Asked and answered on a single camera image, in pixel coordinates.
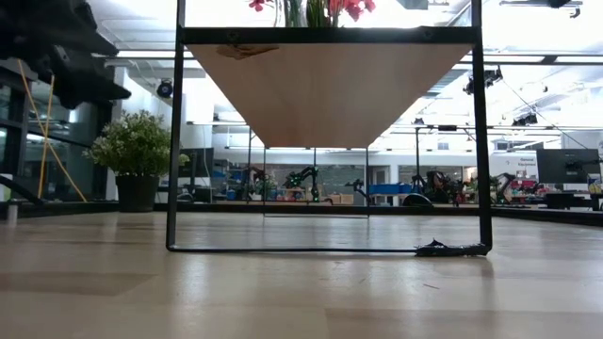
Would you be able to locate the red artificial flower bunch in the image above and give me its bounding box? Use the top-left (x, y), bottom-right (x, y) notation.
top-left (310, 0), bottom-right (378, 28)
top-left (248, 0), bottom-right (302, 27)

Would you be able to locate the black pole rig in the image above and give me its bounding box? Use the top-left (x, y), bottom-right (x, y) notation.
top-left (389, 122), bottom-right (475, 194)

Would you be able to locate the cardboard box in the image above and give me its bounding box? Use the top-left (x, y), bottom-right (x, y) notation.
top-left (324, 192), bottom-right (355, 206)

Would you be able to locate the black computer monitor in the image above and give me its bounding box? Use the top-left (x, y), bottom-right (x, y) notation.
top-left (178, 147), bottom-right (216, 180)
top-left (535, 148), bottom-right (603, 186)

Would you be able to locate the black tape wad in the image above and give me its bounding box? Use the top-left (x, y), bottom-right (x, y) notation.
top-left (414, 238), bottom-right (492, 258)

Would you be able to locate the black ceiling spotlight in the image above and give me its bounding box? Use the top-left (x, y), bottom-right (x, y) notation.
top-left (463, 65), bottom-right (504, 96)
top-left (512, 111), bottom-right (539, 128)

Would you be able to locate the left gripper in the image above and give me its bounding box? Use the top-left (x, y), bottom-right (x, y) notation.
top-left (0, 0), bottom-right (133, 111)

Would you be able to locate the long ceiling light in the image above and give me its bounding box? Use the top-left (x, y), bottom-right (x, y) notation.
top-left (106, 49), bottom-right (195, 60)

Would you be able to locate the potted green leafy plant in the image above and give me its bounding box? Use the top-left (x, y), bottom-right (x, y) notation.
top-left (82, 108), bottom-right (190, 213)

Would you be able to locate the white wall sign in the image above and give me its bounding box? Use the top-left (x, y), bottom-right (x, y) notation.
top-left (515, 153), bottom-right (538, 181)

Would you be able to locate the black desk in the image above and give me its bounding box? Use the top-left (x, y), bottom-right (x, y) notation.
top-left (517, 190), bottom-right (603, 212)

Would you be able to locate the yellow hanging cord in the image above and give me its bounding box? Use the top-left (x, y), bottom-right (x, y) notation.
top-left (37, 74), bottom-right (57, 200)
top-left (17, 59), bottom-right (89, 204)

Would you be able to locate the blue storage bin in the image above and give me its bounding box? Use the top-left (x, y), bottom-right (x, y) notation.
top-left (368, 183), bottom-right (416, 196)

